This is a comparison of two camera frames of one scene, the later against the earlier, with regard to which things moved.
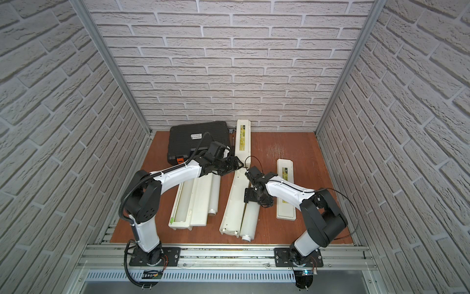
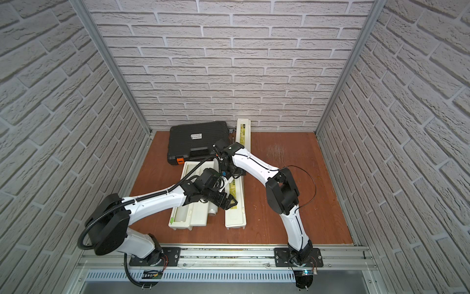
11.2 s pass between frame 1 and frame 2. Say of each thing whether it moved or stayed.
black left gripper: moved
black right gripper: moved
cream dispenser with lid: stayed
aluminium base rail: stayed
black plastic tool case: stayed
